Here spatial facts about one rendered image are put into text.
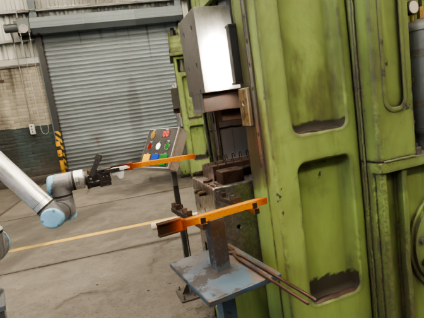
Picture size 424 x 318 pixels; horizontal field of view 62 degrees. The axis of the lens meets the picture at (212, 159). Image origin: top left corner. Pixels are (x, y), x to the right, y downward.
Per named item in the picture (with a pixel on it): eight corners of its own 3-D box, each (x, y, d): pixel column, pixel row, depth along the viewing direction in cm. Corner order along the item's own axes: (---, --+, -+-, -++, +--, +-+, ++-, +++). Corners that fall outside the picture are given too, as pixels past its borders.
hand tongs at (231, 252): (318, 301, 109) (317, 298, 109) (307, 306, 107) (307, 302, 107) (225, 245, 163) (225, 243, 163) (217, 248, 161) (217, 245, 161)
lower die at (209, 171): (214, 181, 182) (212, 165, 181) (203, 176, 201) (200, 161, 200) (286, 166, 194) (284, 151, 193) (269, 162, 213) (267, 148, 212)
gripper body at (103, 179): (112, 182, 177) (87, 187, 173) (108, 164, 175) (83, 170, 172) (113, 184, 170) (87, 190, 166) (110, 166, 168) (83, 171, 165)
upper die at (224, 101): (204, 112, 177) (202, 93, 175) (194, 113, 196) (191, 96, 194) (278, 101, 189) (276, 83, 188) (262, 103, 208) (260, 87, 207)
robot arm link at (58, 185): (50, 195, 169) (45, 175, 168) (77, 189, 173) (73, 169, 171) (48, 199, 160) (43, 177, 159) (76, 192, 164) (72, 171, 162)
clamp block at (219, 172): (223, 185, 170) (221, 171, 170) (216, 182, 179) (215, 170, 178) (245, 180, 174) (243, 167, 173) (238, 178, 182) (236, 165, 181)
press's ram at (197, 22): (210, 91, 163) (197, 0, 157) (188, 97, 199) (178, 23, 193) (289, 81, 175) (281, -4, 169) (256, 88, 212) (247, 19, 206)
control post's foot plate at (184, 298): (181, 304, 241) (179, 292, 240) (174, 290, 262) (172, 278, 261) (211, 295, 248) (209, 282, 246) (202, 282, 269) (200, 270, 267)
